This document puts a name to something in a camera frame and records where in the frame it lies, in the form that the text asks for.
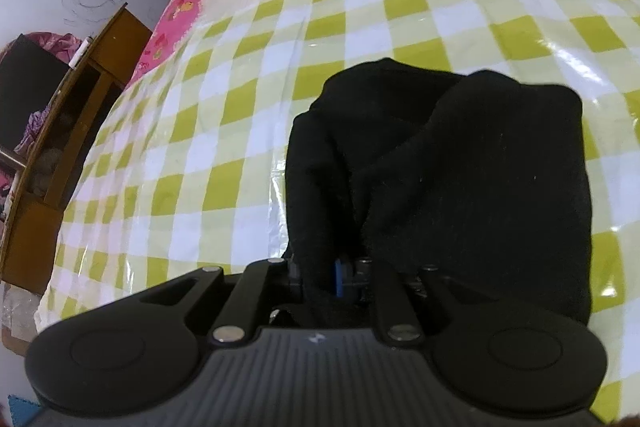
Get black pants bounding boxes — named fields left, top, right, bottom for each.
left=280, top=57, right=596, bottom=330

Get pink cloth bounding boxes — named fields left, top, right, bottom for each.
left=22, top=32, right=91, bottom=62
left=0, top=169, right=13, bottom=218

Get purple cloth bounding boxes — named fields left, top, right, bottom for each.
left=15, top=107, right=56, bottom=152

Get blue foam mat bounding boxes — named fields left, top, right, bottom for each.
left=5, top=394, right=41, bottom=423

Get black television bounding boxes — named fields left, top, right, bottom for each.
left=0, top=33, right=71, bottom=152

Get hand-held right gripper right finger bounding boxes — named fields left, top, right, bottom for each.
left=332, top=257, right=478, bottom=350

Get wooden cabinet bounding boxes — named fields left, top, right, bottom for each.
left=0, top=4, right=153, bottom=295

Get green white checked sheet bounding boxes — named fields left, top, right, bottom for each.
left=35, top=0, right=640, bottom=425

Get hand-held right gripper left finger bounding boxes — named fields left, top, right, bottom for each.
left=140, top=259, right=303, bottom=348

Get white roll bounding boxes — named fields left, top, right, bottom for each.
left=67, top=36, right=95, bottom=70

